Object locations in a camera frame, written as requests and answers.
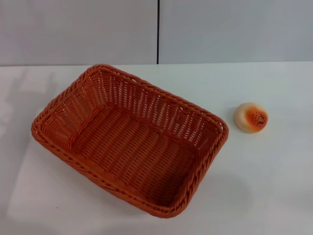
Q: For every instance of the orange woven plastic basket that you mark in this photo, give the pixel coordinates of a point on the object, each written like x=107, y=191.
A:
x=137, y=151

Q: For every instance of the round bun with orange top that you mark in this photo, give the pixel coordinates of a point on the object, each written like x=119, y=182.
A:
x=247, y=120

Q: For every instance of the black vertical wall strip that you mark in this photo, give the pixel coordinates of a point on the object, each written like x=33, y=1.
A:
x=158, y=31

